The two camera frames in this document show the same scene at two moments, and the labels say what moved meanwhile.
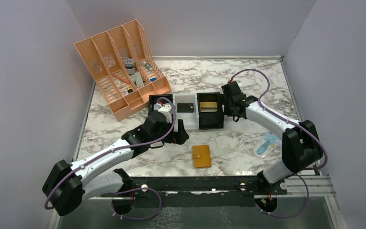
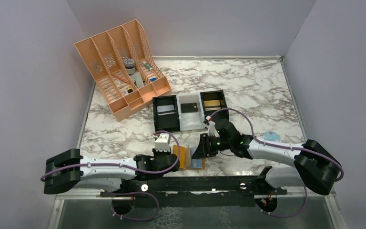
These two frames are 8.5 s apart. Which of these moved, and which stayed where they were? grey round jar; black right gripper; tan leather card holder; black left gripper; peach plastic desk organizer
Moved: tan leather card holder; black right gripper; black left gripper
Stayed: grey round jar; peach plastic desk organizer
